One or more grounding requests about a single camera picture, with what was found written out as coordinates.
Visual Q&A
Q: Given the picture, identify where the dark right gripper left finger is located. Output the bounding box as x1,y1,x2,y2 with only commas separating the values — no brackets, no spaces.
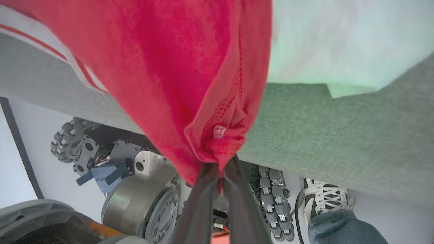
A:
172,163,219,244

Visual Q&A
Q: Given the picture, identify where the dark floor strip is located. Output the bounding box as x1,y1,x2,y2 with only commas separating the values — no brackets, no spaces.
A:
0,97,45,199

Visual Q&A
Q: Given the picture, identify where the silver cylindrical robot joint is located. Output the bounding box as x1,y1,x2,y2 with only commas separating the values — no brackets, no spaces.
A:
101,165,180,244

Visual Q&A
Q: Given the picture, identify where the white and black sneaker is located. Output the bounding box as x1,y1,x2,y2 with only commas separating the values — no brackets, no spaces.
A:
302,178,356,225

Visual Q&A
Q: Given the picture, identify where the red and white basketball jersey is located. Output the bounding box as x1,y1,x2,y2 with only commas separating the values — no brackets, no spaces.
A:
0,0,434,187

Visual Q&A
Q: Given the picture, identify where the blue jeans leg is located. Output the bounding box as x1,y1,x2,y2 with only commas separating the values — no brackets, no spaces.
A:
307,209,388,244

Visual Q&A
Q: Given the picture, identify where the blue-grey plastic base part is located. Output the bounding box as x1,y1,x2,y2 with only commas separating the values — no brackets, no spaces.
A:
76,162,130,194

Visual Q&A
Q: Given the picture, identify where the grey omni wheel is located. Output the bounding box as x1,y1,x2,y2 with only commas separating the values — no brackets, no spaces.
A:
51,117,99,164
258,166,295,242

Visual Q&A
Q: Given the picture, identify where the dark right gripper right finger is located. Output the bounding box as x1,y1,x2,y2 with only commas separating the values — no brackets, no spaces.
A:
224,156,272,244

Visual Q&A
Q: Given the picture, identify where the black floor cable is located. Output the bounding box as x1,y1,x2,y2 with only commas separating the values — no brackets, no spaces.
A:
294,190,306,244

